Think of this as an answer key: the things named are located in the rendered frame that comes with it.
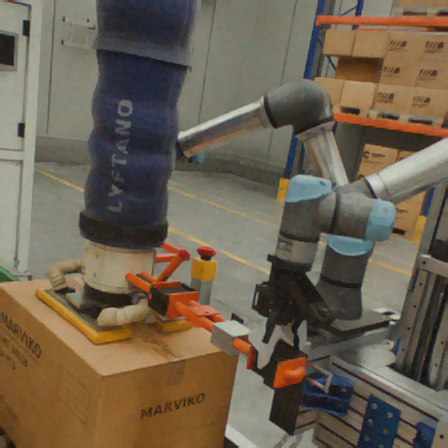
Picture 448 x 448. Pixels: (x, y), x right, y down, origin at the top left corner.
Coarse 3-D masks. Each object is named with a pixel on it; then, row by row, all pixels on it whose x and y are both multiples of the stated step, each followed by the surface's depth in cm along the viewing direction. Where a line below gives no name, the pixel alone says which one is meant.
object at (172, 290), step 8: (152, 288) 134; (160, 288) 137; (168, 288) 138; (176, 288) 139; (184, 288) 140; (192, 288) 138; (152, 296) 136; (160, 296) 132; (168, 296) 131; (176, 296) 131; (184, 296) 133; (192, 296) 134; (152, 304) 135; (160, 304) 134; (168, 304) 131; (184, 304) 134; (160, 312) 132; (168, 312) 132; (176, 312) 133
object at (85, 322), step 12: (48, 288) 160; (72, 288) 155; (48, 300) 154; (60, 300) 153; (60, 312) 149; (72, 312) 147; (84, 312) 147; (96, 312) 144; (72, 324) 145; (84, 324) 142; (96, 324) 141; (96, 336) 136; (108, 336) 138; (120, 336) 140
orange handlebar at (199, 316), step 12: (132, 276) 145; (144, 276) 147; (144, 288) 140; (192, 300) 134; (180, 312) 130; (192, 312) 126; (204, 312) 127; (216, 312) 128; (192, 324) 127; (204, 324) 124; (240, 348) 115; (288, 372) 107; (300, 372) 108
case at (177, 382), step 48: (0, 288) 163; (0, 336) 166; (48, 336) 142; (144, 336) 146; (192, 336) 151; (0, 384) 168; (48, 384) 144; (96, 384) 126; (144, 384) 132; (192, 384) 142; (48, 432) 145; (96, 432) 127; (144, 432) 137; (192, 432) 148
